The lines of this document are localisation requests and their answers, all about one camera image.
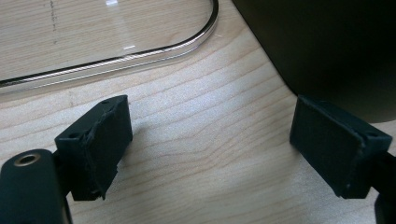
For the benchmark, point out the metal-rimmed tray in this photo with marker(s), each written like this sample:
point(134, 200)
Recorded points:
point(93, 34)

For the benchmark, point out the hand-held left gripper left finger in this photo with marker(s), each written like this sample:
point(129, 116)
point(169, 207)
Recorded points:
point(99, 149)

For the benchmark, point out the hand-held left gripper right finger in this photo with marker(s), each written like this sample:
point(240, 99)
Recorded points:
point(330, 149)

